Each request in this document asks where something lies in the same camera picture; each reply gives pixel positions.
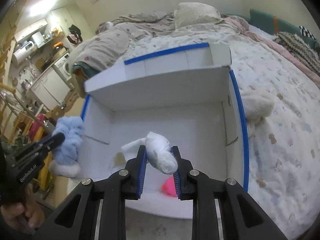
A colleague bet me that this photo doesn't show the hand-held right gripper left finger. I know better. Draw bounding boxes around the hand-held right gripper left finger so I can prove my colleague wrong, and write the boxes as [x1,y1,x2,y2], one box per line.
[32,145,147,240]

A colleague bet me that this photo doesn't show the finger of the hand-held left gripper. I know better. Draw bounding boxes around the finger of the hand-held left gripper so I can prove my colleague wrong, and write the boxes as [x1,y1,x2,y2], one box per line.
[37,132,66,153]

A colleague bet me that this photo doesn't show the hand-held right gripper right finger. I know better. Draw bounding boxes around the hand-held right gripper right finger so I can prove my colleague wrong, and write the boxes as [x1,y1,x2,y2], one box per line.
[171,146,288,240]

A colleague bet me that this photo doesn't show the light blue fluffy sock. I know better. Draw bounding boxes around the light blue fluffy sock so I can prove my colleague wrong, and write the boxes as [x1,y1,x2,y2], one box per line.
[49,116,85,178]

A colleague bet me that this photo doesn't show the pink plush toy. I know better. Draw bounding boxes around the pink plush toy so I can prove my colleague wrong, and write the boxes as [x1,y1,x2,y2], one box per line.
[161,176,178,198]

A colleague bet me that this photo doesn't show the white sock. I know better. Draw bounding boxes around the white sock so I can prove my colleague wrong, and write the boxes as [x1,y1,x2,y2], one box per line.
[121,131,178,174]

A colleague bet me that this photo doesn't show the white cardboard box blue edges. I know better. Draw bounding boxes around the white cardboard box blue edges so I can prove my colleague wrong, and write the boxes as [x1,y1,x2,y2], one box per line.
[81,42,250,220]

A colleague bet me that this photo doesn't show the person's left hand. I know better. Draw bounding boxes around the person's left hand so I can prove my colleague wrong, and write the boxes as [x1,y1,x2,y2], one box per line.
[0,191,45,236]

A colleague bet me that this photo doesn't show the brown cardboard box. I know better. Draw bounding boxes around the brown cardboard box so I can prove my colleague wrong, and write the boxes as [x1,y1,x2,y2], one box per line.
[49,105,65,120]

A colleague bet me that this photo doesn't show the yellow wooden rack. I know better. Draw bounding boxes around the yellow wooden rack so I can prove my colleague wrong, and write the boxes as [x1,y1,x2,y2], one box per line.
[0,85,55,198]

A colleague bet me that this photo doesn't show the white lower kitchen cabinet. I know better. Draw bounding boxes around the white lower kitchen cabinet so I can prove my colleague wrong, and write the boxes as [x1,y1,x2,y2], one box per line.
[30,67,72,110]

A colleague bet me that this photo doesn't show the white kitchen cabinet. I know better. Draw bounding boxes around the white kitchen cabinet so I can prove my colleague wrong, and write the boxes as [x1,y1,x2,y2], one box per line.
[15,19,48,40]
[30,67,72,110]

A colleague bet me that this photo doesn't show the white washing machine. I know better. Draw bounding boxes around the white washing machine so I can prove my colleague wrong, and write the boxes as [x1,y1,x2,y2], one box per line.
[54,53,73,80]

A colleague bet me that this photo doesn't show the white kitchen appliance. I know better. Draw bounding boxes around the white kitchen appliance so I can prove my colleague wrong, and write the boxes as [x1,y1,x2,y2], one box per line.
[30,32,44,48]

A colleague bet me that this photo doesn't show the dark hanging clothes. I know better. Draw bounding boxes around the dark hanging clothes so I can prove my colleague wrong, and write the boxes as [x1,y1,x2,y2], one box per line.
[67,24,83,44]

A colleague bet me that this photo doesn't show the cream fluffy cloth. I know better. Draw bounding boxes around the cream fluffy cloth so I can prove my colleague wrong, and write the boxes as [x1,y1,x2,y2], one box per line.
[244,90,275,128]

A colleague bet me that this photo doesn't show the beige patterned duvet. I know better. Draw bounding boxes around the beige patterned duvet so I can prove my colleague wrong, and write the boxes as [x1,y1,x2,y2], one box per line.
[72,11,180,78]

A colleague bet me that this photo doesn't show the white upper kitchen cabinet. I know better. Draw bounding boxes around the white upper kitchen cabinet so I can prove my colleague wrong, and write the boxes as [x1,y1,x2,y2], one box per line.
[15,19,48,40]

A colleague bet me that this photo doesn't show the white tall cabinet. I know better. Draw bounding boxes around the white tall cabinet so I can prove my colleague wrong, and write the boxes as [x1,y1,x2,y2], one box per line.
[51,7,73,53]

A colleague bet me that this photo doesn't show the pink blanket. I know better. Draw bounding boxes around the pink blanket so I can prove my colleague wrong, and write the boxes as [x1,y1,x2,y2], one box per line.
[222,15,320,88]

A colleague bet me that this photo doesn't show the cream pillow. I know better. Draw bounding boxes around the cream pillow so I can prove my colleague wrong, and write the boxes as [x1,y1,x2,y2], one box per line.
[174,2,222,29]

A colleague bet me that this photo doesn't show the brown patterned knitted blanket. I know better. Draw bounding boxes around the brown patterned knitted blanket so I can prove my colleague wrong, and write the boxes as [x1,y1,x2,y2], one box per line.
[274,32,320,74]

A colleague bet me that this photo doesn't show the teal cushion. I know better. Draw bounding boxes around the teal cushion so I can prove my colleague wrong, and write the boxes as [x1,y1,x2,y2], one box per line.
[250,8,320,48]

